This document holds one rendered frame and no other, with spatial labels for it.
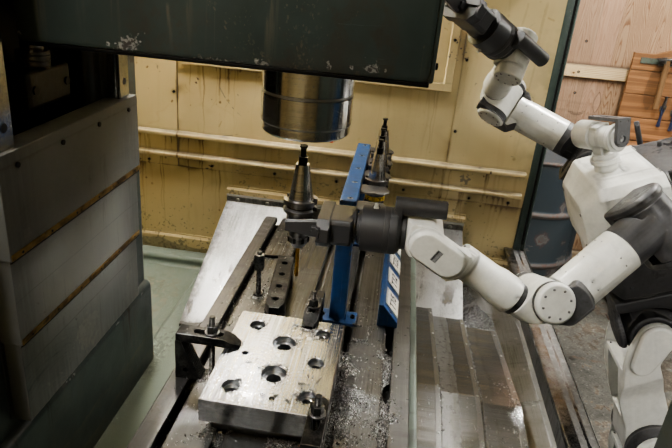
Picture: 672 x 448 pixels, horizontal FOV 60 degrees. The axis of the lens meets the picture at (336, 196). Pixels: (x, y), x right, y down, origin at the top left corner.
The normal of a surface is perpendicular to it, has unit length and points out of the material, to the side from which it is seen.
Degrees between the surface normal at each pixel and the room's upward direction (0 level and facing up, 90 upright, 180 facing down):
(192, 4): 90
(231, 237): 24
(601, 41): 89
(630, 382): 90
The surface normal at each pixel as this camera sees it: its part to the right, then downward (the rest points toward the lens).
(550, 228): 0.18, 0.38
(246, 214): 0.03, -0.69
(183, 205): -0.12, 0.37
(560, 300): 0.13, 0.04
